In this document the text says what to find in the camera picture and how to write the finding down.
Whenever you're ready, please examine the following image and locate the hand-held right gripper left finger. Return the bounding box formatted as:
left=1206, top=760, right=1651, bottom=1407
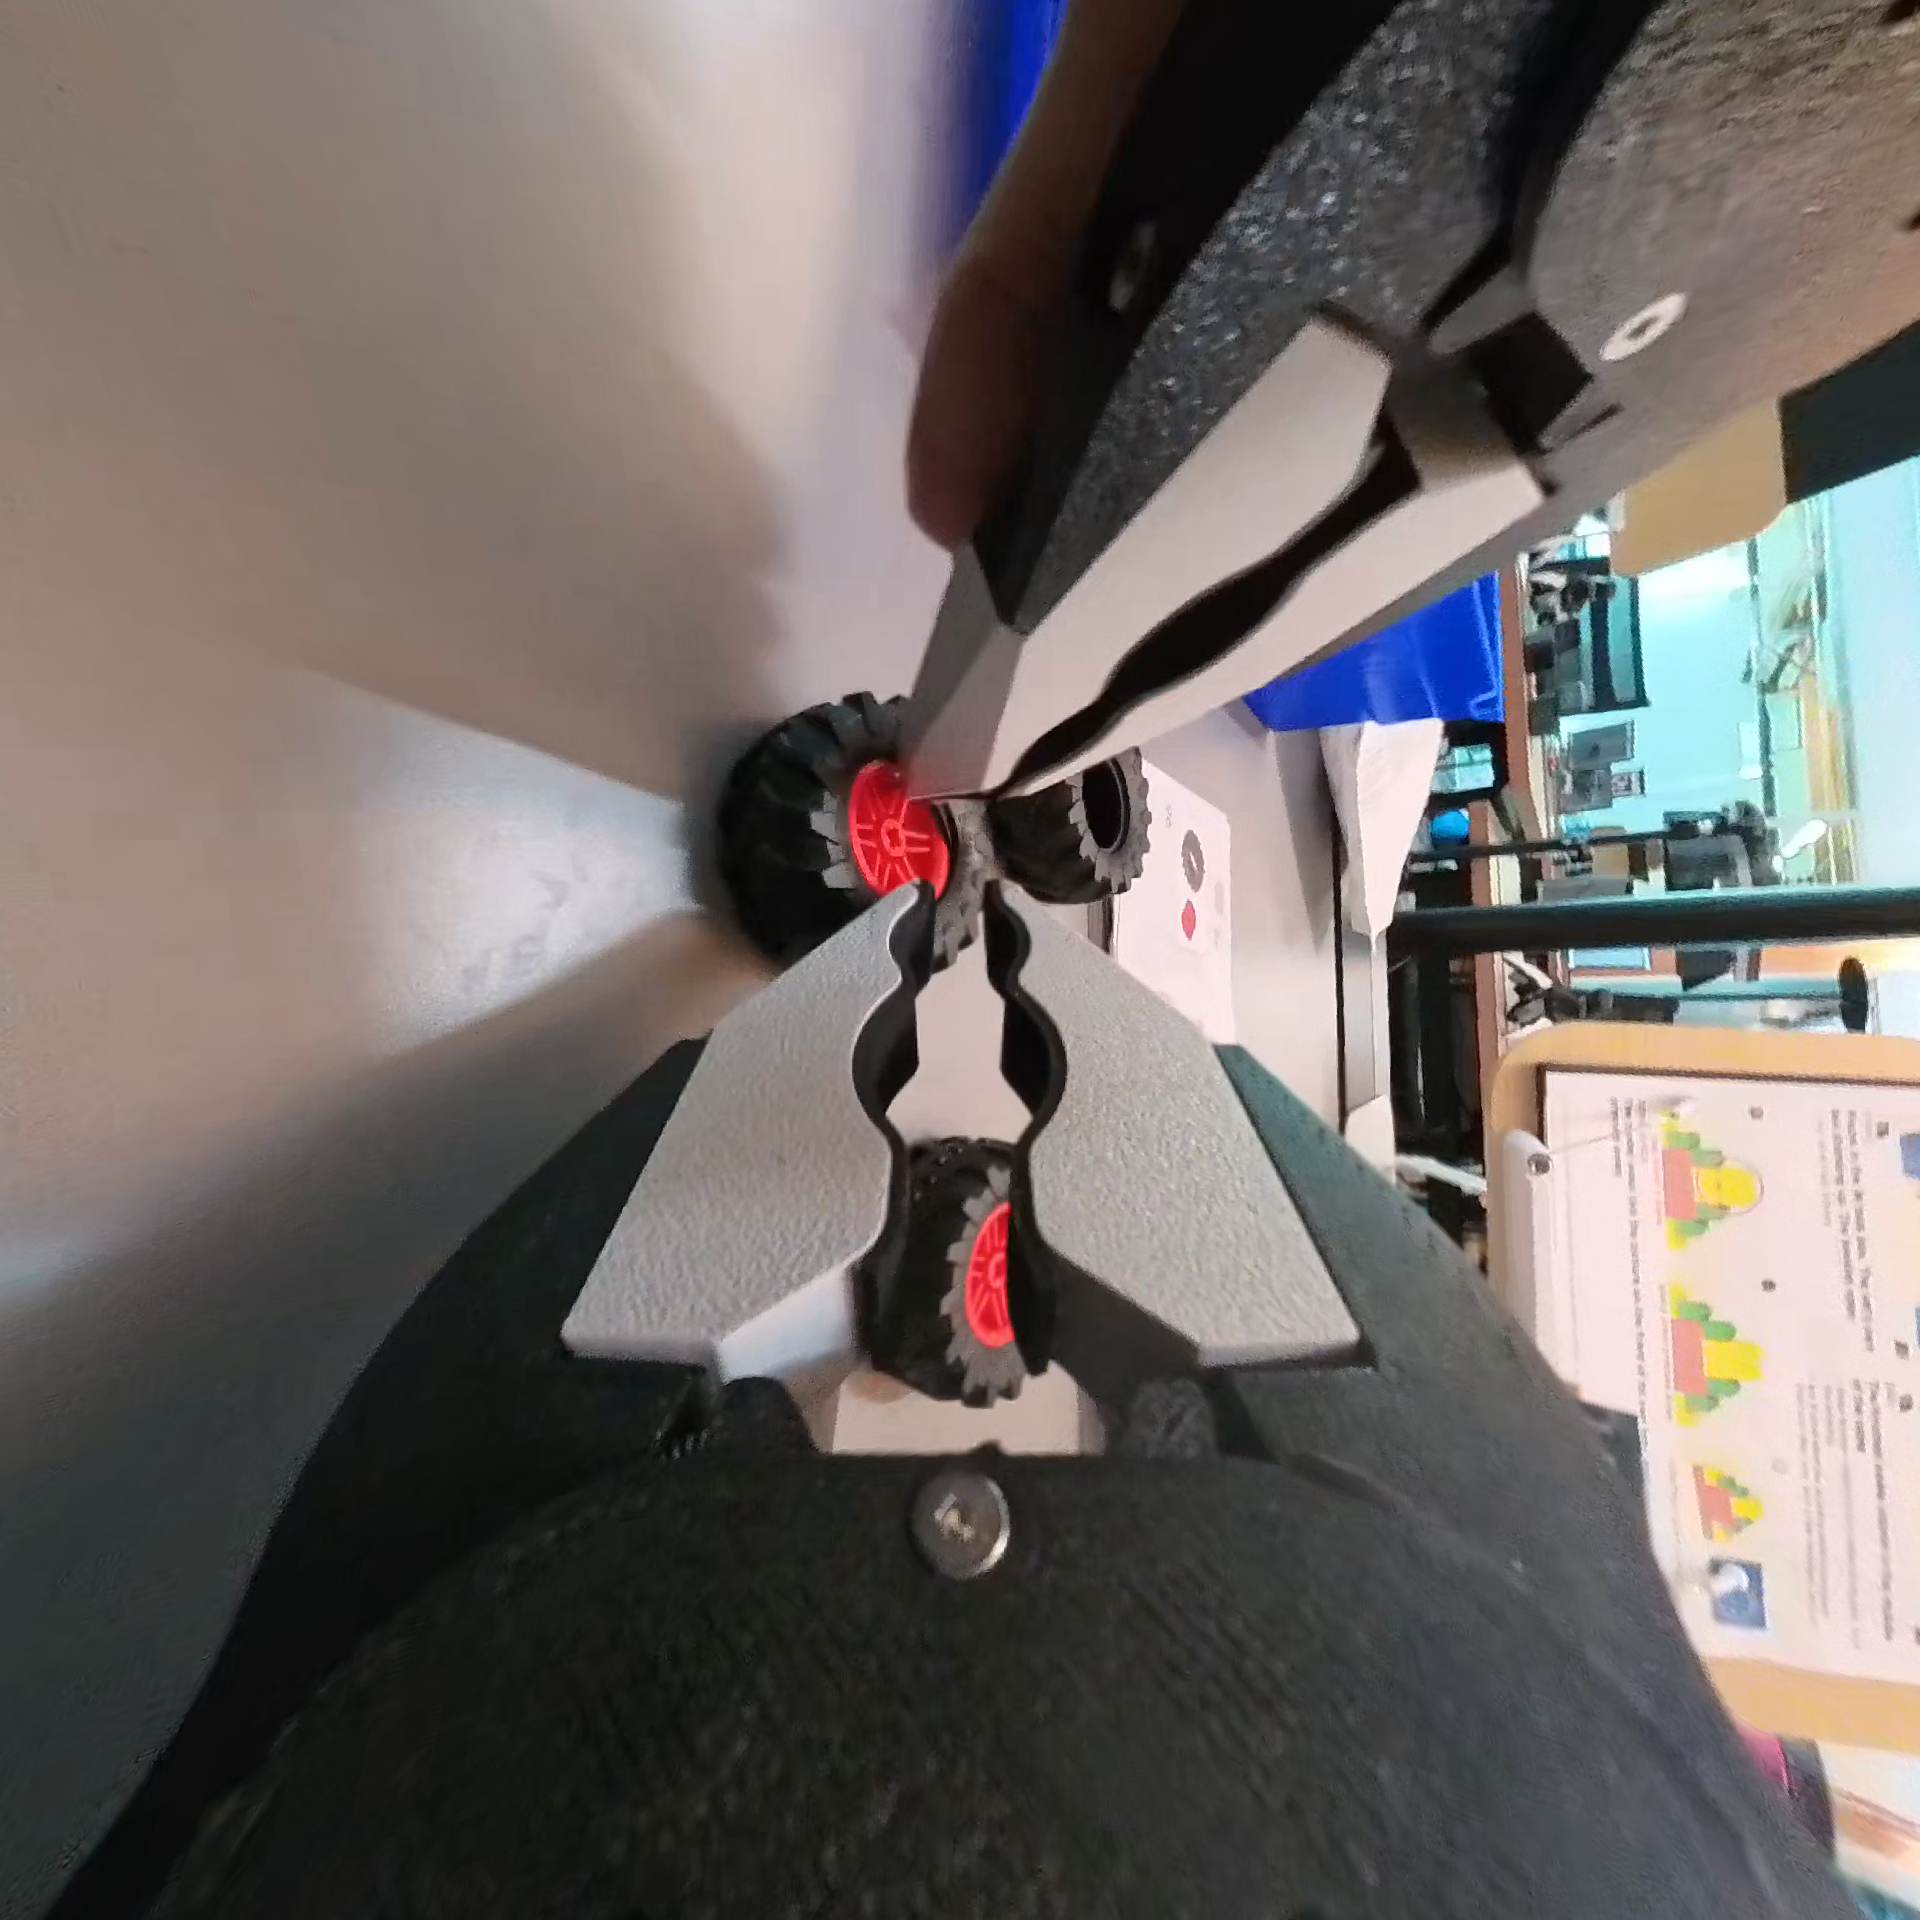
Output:
left=563, top=882, right=923, bottom=1384

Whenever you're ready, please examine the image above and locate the black tire with red wheel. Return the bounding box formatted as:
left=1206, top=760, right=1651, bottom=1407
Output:
left=851, top=1136, right=1060, bottom=1407
left=715, top=693, right=981, bottom=970

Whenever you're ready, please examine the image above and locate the white printed paper sheet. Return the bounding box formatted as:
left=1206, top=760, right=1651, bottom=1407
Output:
left=1317, top=719, right=1452, bottom=934

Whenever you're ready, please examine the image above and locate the black rubber toy tire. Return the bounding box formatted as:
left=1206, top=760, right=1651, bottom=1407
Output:
left=984, top=746, right=1154, bottom=904

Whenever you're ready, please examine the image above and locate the wooden framed instruction board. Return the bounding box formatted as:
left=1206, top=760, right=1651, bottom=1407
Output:
left=1489, top=1026, right=1920, bottom=1753

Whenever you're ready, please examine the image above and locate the white instruction booklet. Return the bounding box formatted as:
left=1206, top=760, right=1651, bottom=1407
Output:
left=1112, top=773, right=1237, bottom=1039

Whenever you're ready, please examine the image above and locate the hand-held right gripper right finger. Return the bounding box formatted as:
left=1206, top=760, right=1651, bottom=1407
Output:
left=978, top=882, right=1374, bottom=1375

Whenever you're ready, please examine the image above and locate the black metal pole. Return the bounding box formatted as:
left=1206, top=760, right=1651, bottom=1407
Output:
left=1392, top=885, right=1920, bottom=953

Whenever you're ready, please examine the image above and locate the white board stand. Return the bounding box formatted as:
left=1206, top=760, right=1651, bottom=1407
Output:
left=1505, top=1126, right=1560, bottom=1352

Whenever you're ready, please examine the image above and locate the blue plastic bin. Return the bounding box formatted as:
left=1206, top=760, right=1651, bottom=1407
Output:
left=938, top=0, right=1508, bottom=733

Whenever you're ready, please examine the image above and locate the person's left hand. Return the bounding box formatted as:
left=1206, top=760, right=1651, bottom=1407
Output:
left=904, top=0, right=1190, bottom=548

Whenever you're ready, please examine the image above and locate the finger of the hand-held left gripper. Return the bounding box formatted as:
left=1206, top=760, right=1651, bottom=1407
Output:
left=904, top=311, right=1422, bottom=799
left=1006, top=372, right=1550, bottom=792

